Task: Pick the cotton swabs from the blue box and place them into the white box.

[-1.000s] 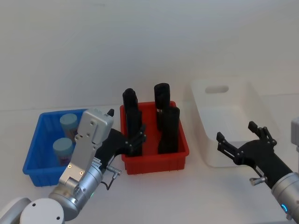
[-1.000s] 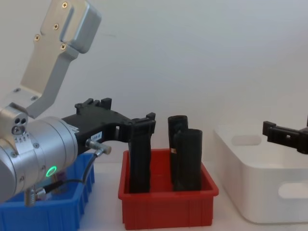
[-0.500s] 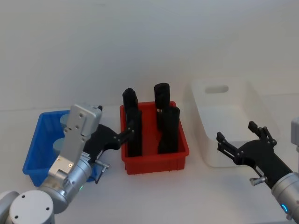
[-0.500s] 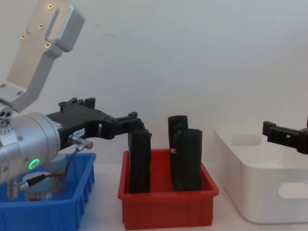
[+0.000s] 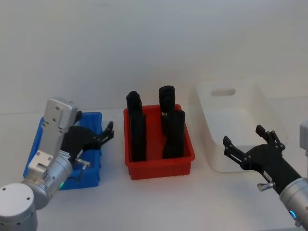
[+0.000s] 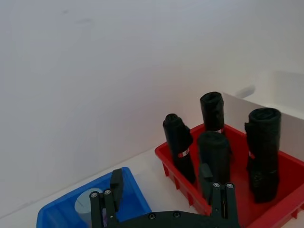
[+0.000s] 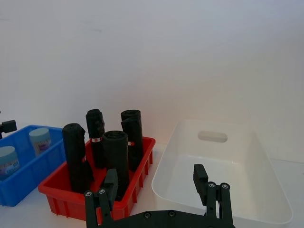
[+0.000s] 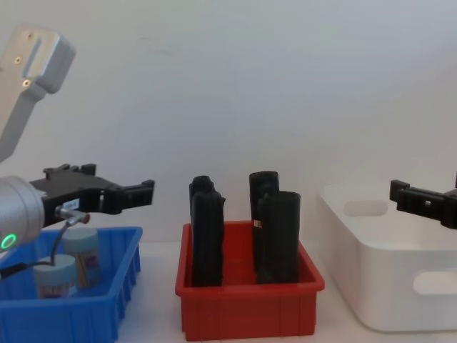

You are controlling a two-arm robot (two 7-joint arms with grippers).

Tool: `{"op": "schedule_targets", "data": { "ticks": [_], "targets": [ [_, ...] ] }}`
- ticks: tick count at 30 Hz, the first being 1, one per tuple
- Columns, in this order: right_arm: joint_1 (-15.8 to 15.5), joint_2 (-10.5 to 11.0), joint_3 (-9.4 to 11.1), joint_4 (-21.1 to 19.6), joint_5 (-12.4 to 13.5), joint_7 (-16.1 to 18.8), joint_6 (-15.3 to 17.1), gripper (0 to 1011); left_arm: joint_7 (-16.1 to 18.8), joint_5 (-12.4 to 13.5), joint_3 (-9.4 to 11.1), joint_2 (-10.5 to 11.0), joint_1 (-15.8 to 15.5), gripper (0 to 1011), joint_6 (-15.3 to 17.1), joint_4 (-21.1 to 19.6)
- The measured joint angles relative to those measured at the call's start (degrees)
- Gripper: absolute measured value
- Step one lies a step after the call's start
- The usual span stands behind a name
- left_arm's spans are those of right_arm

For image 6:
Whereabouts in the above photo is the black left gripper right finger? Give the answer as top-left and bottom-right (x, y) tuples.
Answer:
(199, 163), (238, 223)

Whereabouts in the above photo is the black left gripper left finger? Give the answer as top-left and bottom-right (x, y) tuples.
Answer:
(89, 169), (125, 228)

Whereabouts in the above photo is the blue plastic bin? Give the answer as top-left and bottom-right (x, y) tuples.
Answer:
(36, 166), (152, 228)

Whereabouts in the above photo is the pale blue roll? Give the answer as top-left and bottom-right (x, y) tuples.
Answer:
(74, 188), (92, 225)

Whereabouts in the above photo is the red plastic bin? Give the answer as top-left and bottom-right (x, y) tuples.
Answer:
(154, 123), (304, 228)

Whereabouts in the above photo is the black rolled bag roll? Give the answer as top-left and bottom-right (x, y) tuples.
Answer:
(199, 92), (225, 136)
(162, 113), (197, 185)
(197, 131), (233, 205)
(244, 107), (282, 204)

